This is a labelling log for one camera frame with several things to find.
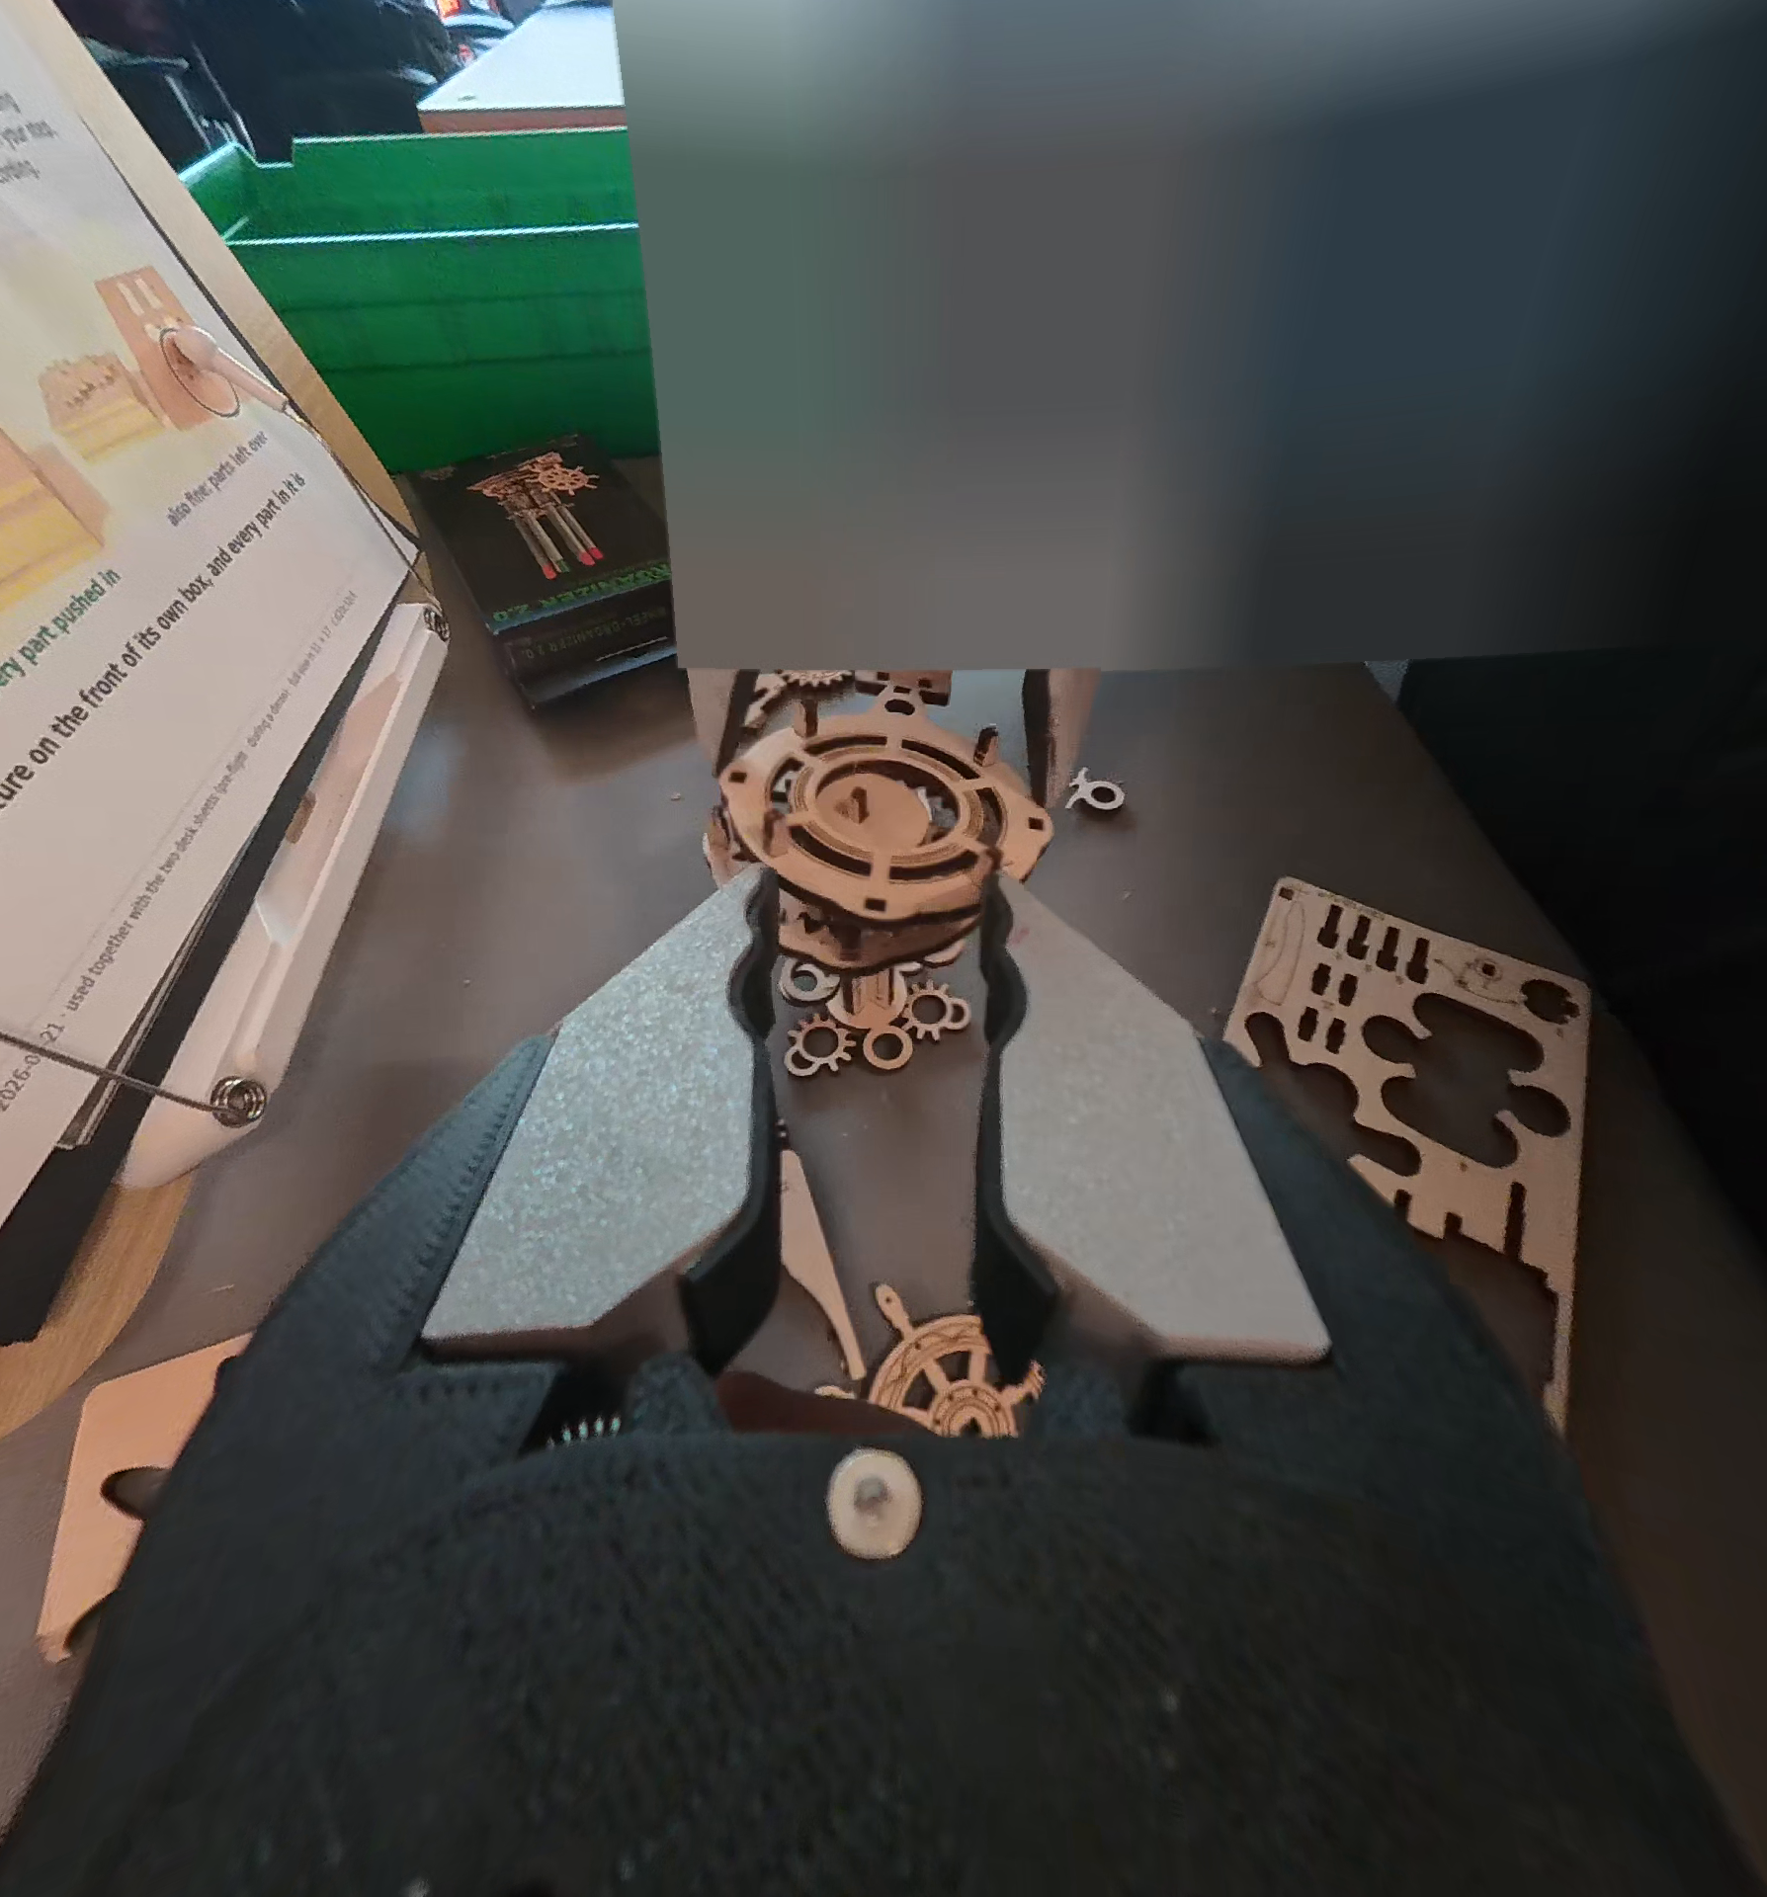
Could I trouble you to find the round wooden gear model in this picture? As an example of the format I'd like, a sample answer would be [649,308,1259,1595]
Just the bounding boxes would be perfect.
[702,800,1060,1077]

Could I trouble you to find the long wavy wooden sheet strip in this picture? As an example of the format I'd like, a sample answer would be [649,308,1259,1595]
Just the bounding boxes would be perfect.
[34,1149,870,1663]

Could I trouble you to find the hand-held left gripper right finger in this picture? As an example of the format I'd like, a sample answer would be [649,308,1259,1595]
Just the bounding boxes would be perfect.
[969,881,1332,1371]

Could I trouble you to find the punched wooden sheet round cutouts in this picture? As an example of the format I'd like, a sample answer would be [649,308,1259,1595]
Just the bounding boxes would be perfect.
[1222,874,1591,1435]

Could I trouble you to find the instruction sheet on stand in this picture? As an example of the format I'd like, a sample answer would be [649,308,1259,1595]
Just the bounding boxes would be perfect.
[0,0,451,1484]

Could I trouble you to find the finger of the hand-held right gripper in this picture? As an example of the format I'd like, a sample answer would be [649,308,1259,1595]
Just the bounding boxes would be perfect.
[1023,670,1100,782]
[688,670,766,771]

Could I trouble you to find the black model kit box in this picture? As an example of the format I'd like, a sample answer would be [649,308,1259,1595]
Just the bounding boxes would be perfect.
[419,432,676,709]

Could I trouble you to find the wooden ship wheel part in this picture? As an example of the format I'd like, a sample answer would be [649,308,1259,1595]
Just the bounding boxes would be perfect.
[816,1281,1048,1438]

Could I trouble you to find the wooden ring plate with tab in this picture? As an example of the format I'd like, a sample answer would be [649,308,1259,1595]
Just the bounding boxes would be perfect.
[713,670,1060,918]

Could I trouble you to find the green plastic bin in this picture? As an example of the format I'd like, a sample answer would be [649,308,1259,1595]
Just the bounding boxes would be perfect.
[178,124,676,476]

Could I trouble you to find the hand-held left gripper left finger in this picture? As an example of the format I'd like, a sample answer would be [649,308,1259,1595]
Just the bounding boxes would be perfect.
[419,866,787,1371]

